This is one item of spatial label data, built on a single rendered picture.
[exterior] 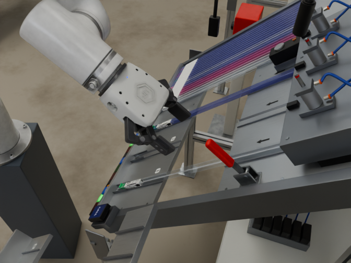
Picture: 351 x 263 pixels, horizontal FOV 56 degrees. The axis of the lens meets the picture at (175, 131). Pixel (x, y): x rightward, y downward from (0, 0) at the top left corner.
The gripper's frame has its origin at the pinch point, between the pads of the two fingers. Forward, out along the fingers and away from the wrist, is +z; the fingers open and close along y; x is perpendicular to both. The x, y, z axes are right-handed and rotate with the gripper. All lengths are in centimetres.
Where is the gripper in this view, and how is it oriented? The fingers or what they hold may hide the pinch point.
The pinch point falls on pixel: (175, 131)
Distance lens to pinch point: 63.6
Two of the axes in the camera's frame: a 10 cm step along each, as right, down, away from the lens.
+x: -5.8, 3.7, 7.3
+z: 7.4, 6.1, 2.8
